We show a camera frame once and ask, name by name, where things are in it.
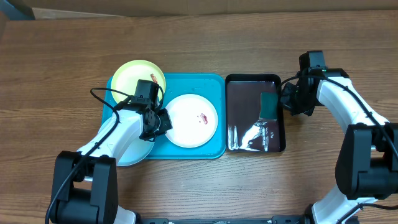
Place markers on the light blue plate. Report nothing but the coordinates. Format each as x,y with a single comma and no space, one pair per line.
136,152

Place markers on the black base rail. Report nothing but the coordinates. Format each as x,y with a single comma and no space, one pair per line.
278,219

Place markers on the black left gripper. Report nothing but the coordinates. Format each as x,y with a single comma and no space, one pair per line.
166,125

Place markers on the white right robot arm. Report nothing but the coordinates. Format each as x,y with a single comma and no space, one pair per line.
366,169

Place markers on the green sponge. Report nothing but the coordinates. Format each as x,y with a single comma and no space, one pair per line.
269,103

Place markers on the blue plastic tray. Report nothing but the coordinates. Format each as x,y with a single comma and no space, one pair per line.
210,86

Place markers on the black water tray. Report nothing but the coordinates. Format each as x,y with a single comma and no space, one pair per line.
247,132

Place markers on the white plate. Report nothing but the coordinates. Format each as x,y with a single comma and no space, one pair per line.
194,120

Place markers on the yellow-green plate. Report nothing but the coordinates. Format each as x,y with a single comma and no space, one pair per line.
126,77

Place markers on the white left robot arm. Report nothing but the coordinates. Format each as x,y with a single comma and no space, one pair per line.
85,183

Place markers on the cardboard backdrop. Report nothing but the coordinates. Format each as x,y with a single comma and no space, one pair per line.
57,9

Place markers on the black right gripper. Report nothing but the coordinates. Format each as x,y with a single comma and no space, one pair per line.
287,104

